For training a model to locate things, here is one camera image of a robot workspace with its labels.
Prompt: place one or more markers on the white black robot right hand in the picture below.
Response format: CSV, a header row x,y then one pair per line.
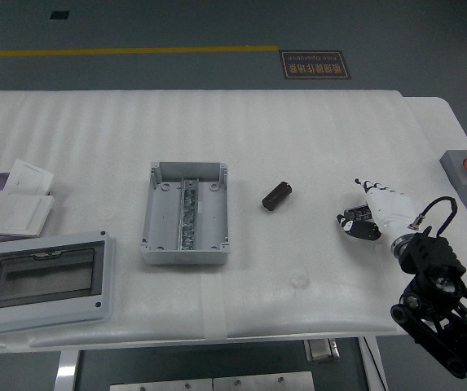
x,y
392,207

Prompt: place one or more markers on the black cylindrical battery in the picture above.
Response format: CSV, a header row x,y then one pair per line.
x,y
359,213
277,196

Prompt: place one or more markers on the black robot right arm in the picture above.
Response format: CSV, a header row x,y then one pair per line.
x,y
428,252

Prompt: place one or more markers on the open grey junction box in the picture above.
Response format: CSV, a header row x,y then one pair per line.
x,y
164,220

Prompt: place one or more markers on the white foam mat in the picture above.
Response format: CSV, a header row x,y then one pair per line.
x,y
257,134

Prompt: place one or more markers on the white table leg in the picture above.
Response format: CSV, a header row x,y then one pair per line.
x,y
373,364
67,370

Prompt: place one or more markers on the black floor sign orange text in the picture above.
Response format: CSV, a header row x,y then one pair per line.
x,y
314,65

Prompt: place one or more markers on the grey metal plate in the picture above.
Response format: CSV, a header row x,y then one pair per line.
x,y
161,385
263,383

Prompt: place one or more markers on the grey cover with clear window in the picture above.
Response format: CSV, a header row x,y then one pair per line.
x,y
45,315

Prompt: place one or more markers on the metal bracket under table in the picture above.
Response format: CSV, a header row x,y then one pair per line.
x,y
321,350

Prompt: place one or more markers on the metal mounting rail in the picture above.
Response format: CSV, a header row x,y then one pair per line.
x,y
187,220

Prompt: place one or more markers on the white wall switch panel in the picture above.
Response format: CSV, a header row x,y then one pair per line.
x,y
25,213
29,177

